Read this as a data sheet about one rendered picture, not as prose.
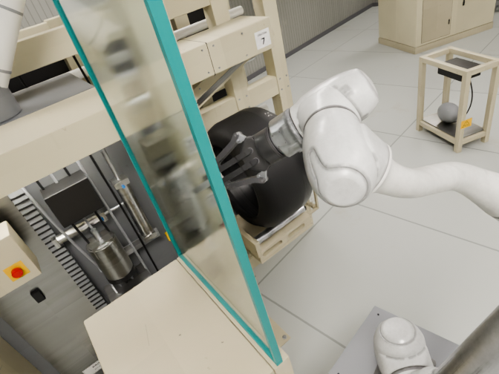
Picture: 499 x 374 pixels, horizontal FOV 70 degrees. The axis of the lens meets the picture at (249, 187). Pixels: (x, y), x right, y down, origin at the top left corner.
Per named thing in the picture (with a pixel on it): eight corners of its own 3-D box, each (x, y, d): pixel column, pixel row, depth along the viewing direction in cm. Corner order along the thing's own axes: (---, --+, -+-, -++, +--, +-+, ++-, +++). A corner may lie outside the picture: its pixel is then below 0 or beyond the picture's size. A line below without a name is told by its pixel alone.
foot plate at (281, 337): (259, 366, 220) (258, 365, 219) (235, 338, 240) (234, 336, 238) (291, 338, 231) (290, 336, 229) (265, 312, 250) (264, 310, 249)
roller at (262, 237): (257, 248, 178) (255, 242, 176) (252, 244, 181) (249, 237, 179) (307, 211, 192) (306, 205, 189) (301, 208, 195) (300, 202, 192)
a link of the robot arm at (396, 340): (416, 340, 130) (413, 301, 118) (439, 391, 114) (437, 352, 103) (370, 347, 132) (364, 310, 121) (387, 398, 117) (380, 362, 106)
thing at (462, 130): (457, 153, 342) (467, 72, 297) (415, 129, 391) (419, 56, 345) (488, 141, 346) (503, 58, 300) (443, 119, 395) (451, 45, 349)
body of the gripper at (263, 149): (262, 125, 72) (227, 147, 76) (284, 161, 73) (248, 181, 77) (274, 121, 79) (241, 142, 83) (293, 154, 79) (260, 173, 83)
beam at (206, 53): (173, 95, 159) (160, 61, 150) (151, 86, 177) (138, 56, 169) (276, 47, 182) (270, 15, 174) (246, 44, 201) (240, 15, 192)
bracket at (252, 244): (258, 258, 176) (254, 244, 170) (216, 223, 205) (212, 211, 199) (263, 254, 177) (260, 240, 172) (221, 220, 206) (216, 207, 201)
